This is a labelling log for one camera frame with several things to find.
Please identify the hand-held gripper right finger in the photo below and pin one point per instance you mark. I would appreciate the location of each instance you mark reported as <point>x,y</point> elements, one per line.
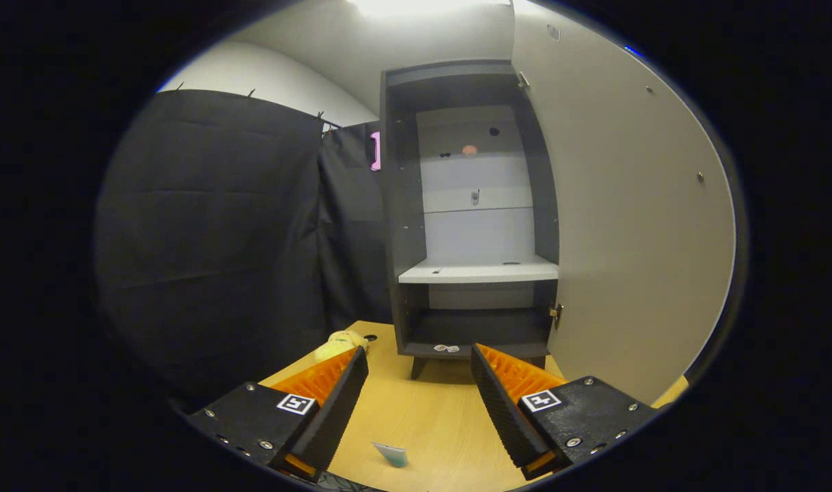
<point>501,410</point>

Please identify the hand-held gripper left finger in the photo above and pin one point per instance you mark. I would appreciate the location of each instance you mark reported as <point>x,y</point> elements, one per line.
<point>341,410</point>

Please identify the beige cabinet door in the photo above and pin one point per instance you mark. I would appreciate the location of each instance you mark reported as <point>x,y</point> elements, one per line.
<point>628,239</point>

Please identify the yellow plush toy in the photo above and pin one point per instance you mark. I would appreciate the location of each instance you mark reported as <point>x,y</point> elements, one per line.
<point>337,345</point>

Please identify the metal door hinge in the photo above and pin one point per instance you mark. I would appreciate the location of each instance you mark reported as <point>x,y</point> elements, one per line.
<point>523,80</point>
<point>557,316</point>

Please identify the white cabinet shelf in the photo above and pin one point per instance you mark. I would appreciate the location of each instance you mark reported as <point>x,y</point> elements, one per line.
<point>477,273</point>

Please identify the black backdrop cloth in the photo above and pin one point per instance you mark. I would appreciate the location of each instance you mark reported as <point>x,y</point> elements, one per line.
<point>204,260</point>

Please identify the large ceiling light panel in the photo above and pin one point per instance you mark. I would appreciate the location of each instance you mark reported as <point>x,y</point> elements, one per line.
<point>423,7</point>

